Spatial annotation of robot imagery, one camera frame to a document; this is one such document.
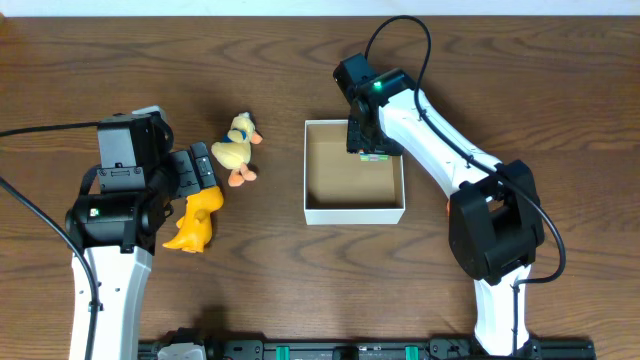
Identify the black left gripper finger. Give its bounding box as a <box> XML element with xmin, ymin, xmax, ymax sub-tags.
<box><xmin>190</xmin><ymin>142</ymin><xmax>217</xmax><ymax>190</ymax></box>
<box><xmin>168</xmin><ymin>150</ymin><xmax>200</xmax><ymax>199</ymax></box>

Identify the multicolour puzzle cube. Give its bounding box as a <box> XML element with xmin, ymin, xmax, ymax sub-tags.
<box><xmin>359</xmin><ymin>152</ymin><xmax>389</xmax><ymax>162</ymax></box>

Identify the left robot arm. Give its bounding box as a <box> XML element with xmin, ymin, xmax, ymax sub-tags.
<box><xmin>66</xmin><ymin>142</ymin><xmax>224</xmax><ymax>359</ymax></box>

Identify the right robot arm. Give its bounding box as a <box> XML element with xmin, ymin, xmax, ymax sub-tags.
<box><xmin>333</xmin><ymin>65</ymin><xmax>544</xmax><ymax>356</ymax></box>

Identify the yellow plush duck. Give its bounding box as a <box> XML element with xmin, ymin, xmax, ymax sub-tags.
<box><xmin>211</xmin><ymin>112</ymin><xmax>263</xmax><ymax>187</ymax></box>

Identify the orange toy dinosaur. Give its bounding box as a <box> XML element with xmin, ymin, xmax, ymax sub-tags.
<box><xmin>162</xmin><ymin>186</ymin><xmax>224</xmax><ymax>253</ymax></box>

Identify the white cardboard box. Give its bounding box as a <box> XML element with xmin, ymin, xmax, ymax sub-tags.
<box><xmin>303</xmin><ymin>120</ymin><xmax>406</xmax><ymax>225</ymax></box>

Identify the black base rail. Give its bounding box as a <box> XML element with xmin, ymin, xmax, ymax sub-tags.
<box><xmin>137</xmin><ymin>328</ymin><xmax>596</xmax><ymax>360</ymax></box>

